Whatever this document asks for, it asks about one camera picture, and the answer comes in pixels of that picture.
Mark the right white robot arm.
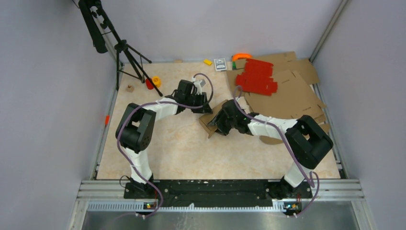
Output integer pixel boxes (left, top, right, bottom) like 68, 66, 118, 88
208, 100, 333, 197

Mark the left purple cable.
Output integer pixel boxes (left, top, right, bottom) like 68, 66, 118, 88
116, 73, 214, 219

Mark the stack of brown cardboard blanks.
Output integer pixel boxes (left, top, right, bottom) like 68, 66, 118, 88
243, 51, 330, 133

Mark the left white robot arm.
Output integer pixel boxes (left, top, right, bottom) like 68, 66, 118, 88
115, 79, 213, 198

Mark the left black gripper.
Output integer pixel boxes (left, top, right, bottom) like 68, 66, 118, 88
185, 92, 213, 114

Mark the small wooden block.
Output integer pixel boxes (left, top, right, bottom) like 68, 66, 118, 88
125, 85, 134, 92

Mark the yellow and red toy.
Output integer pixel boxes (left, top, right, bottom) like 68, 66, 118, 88
145, 76, 161, 90

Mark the red cardboard box blank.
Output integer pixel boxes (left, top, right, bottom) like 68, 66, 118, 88
235, 58, 278, 96

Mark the small orange clip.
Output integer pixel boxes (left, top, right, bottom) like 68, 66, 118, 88
104, 115, 110, 126

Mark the orange tape ring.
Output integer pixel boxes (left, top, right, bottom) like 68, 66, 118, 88
232, 53, 254, 62

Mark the brown cardboard box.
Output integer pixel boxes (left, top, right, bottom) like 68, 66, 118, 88
198, 100, 231, 139

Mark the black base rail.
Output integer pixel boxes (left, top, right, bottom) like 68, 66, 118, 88
124, 179, 313, 216

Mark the playing card deck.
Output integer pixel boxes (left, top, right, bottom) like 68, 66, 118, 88
214, 58, 227, 72

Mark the yellow block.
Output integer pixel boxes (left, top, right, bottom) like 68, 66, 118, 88
203, 59, 213, 66

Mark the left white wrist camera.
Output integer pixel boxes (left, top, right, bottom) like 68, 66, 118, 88
192, 77, 206, 95

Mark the black tripod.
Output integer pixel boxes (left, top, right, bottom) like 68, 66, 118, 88
77, 0, 153, 90

